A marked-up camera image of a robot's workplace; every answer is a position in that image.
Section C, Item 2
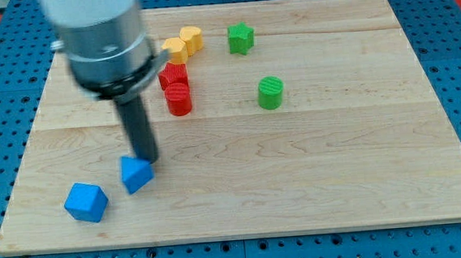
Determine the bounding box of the blue cube block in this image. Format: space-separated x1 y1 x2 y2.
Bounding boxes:
64 183 109 223

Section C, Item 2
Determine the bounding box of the green star block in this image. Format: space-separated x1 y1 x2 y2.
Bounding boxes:
227 22 255 55

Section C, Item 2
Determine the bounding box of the yellow pentagon block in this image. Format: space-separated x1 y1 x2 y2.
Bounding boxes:
162 37 189 65

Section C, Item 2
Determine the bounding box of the yellow heart block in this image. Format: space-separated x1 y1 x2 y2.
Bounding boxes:
179 25 205 56

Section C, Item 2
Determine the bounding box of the green cylinder block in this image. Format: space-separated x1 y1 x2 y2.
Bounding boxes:
257 75 284 110

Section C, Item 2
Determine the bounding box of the blue triangle block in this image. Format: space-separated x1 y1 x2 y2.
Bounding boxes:
120 156 155 195

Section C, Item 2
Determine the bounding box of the red hexagon block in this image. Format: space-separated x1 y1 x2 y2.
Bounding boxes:
157 62 189 91

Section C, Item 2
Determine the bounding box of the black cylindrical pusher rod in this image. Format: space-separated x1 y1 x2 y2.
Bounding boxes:
114 95 159 163

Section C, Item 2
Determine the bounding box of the red cylinder block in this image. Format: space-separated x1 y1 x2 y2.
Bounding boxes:
164 82 192 117

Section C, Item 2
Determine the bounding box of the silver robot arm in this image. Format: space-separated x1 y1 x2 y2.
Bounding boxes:
37 0 170 163

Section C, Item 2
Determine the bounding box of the wooden board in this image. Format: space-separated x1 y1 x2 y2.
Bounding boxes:
0 0 461 256

